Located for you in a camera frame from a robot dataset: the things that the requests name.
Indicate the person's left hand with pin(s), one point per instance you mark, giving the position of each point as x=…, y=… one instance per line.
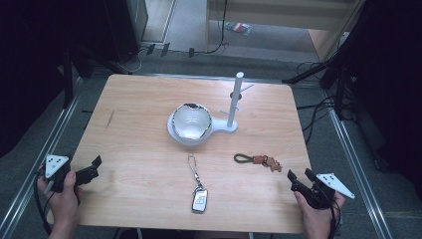
x=64, y=205

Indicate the white bowl with patterned rim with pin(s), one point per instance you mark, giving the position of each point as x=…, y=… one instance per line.
x=192, y=121

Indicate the black tripod stand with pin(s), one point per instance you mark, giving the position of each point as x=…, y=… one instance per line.
x=312, y=70

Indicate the person's right hand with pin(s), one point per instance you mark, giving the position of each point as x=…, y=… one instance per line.
x=318, y=220

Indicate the colourful packet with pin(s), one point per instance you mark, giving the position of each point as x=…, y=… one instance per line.
x=238, y=27

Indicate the dark round table grommet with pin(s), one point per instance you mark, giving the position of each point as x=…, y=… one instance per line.
x=239, y=96

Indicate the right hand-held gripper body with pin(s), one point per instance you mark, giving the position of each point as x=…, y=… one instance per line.
x=321, y=197

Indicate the black upright post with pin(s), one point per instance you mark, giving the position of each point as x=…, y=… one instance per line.
x=68, y=79

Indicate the metal floor rail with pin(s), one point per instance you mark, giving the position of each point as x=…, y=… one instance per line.
x=36, y=166
x=360, y=172

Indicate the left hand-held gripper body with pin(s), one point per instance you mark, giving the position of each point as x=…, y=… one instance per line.
x=57, y=163

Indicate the white key rack with tray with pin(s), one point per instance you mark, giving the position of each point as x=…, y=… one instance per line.
x=235, y=99

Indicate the black cabinet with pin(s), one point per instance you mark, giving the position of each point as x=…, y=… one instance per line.
x=124, y=30

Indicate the light wooden shelf frame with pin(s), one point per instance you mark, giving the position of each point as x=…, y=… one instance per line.
x=278, y=15

